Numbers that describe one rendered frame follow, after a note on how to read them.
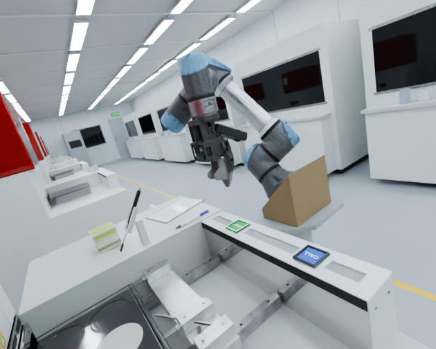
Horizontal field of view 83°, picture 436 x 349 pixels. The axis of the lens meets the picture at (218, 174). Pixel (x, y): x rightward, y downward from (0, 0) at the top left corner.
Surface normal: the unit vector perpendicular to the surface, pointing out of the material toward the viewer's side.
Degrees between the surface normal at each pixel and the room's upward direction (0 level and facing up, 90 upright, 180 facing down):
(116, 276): 90
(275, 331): 0
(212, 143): 90
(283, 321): 0
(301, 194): 90
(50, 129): 90
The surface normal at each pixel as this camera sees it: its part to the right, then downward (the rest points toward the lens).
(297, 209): 0.59, 0.07
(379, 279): -0.24, -0.94
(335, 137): -0.80, 0.34
